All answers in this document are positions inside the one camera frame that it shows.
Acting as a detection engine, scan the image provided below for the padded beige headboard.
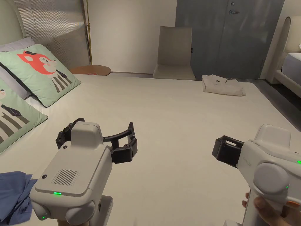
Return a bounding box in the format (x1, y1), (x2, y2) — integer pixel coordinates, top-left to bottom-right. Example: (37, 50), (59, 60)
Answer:
(0, 0), (24, 46)

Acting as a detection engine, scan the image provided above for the green cushion with striped animal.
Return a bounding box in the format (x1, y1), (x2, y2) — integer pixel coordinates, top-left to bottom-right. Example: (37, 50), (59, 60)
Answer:
(0, 77), (49, 154)

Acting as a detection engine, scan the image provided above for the round wooden side table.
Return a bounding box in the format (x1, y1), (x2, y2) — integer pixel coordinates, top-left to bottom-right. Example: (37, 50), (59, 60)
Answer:
(69, 65), (112, 76)

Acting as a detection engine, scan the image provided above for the bed with beige sheet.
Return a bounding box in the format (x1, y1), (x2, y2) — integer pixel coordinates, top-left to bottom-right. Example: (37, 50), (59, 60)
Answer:
(0, 73), (301, 226)

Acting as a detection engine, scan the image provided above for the folded white garment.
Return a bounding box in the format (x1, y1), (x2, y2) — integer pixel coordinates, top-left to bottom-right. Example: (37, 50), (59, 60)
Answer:
(201, 74), (246, 97)

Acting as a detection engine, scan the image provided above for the gold floor lamp pole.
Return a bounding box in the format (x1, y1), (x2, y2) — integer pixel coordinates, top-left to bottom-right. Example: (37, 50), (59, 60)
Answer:
(86, 0), (93, 66)

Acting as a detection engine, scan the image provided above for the person's right hand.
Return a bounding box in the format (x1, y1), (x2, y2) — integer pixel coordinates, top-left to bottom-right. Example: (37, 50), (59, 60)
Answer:
(242, 192), (301, 226)

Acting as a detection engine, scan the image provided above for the grey double door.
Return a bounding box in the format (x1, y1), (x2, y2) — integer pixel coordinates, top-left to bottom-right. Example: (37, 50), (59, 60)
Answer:
(175, 0), (285, 80)

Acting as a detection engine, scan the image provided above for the bed with white mattress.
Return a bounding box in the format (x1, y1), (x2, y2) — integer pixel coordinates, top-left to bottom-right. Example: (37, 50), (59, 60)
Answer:
(260, 16), (301, 99)

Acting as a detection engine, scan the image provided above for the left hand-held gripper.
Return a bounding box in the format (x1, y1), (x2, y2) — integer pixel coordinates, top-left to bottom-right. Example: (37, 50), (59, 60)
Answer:
(29, 117), (138, 226)

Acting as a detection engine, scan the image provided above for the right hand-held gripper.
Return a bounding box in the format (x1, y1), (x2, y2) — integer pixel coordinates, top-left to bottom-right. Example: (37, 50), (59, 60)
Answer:
(211, 124), (301, 226)

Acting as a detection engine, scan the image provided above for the green cushion with red fox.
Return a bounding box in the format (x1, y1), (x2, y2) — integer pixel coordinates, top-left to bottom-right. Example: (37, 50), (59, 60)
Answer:
(0, 44), (81, 108)

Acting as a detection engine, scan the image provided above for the pale grey pillow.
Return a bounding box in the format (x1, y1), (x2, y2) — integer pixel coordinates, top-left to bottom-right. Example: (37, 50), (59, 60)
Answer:
(0, 37), (35, 100)

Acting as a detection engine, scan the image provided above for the beige chair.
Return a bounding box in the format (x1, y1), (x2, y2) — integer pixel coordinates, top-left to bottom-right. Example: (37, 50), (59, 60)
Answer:
(153, 26), (196, 81)

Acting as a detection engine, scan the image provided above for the blue garment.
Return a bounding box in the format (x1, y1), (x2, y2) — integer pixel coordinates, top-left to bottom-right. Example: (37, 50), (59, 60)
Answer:
(0, 170), (39, 225)

